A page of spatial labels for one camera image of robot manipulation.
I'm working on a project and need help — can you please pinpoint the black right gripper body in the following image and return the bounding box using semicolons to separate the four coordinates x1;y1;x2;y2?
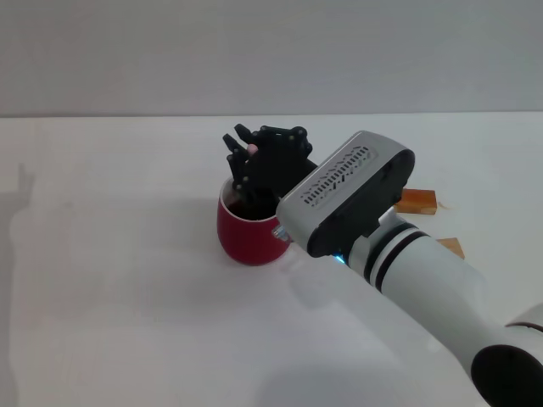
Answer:
245;137;319;200

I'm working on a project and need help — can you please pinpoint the pink handled metal spoon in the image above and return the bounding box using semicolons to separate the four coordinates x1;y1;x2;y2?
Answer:
242;143;260;209

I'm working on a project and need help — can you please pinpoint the red ceramic cup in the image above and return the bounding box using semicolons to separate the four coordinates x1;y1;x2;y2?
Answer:
216;176;294;267

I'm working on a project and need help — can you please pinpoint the dark coffee liquid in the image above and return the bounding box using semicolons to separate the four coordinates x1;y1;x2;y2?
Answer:
227;198;279;220

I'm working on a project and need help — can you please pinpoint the dark brown wooden block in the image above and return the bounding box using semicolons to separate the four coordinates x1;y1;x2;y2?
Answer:
393;188;438;216

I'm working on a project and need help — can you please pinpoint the light wooden block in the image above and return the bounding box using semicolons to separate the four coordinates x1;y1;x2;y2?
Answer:
435;237;466;260

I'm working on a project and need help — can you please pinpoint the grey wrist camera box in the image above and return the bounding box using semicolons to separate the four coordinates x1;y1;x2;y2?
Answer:
275;130;416;259

